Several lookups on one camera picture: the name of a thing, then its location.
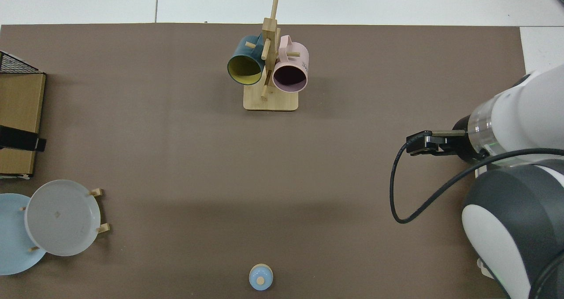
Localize grey plate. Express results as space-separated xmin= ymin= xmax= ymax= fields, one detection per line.
xmin=24 ymin=179 xmax=101 ymax=257

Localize light blue plate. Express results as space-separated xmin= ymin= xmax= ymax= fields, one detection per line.
xmin=0 ymin=193 xmax=47 ymax=276

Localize wooden plate rack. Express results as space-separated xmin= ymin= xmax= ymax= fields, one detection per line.
xmin=20 ymin=188 xmax=111 ymax=252

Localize wire basket with wooden floor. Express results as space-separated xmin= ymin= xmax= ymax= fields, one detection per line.
xmin=0 ymin=51 xmax=47 ymax=179

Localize small blue round thing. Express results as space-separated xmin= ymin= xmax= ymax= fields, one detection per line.
xmin=249 ymin=264 xmax=274 ymax=291

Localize dark blue cup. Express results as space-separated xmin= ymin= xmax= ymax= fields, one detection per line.
xmin=227 ymin=34 xmax=266 ymax=86

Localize pink cup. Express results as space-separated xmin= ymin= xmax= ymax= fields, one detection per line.
xmin=272 ymin=35 xmax=309 ymax=93

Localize wooden cup stand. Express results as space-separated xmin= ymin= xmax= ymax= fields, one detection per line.
xmin=243 ymin=0 xmax=299 ymax=112

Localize brown table cloth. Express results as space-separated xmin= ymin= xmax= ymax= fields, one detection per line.
xmin=0 ymin=23 xmax=532 ymax=299

